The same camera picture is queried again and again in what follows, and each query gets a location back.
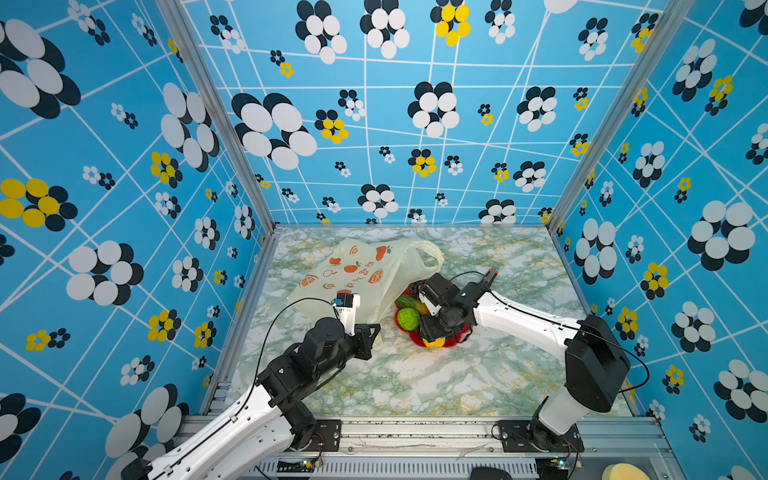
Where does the red yellow mango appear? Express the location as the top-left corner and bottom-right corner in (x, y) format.
(395, 294), (429, 316)

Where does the aluminium front rail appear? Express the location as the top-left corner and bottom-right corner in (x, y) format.
(160, 416), (685, 480)

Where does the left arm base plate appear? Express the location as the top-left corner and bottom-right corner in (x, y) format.
(288, 419), (342, 453)

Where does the red flower-shaped plate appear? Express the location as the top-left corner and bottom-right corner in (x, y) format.
(394, 280), (473, 348)

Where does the green bumpy fruit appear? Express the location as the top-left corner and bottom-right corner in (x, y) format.
(396, 307), (421, 332)

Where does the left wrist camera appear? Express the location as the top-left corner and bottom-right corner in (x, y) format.
(333, 290), (361, 336)

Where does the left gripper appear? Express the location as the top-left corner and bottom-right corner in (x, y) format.
(316, 321), (383, 383)

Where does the translucent cream plastic bag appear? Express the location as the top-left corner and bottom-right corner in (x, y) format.
(288, 239), (444, 323)

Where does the yellow round object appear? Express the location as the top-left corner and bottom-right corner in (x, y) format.
(600, 463), (650, 480)

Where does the yellow bell pepper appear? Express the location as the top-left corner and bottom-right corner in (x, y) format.
(422, 338), (446, 348)

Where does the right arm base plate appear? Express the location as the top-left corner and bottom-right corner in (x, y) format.
(491, 419), (584, 454)

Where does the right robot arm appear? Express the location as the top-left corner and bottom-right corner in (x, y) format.
(418, 270), (630, 452)

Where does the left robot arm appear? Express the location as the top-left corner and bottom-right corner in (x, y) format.
(118, 317), (381, 479)

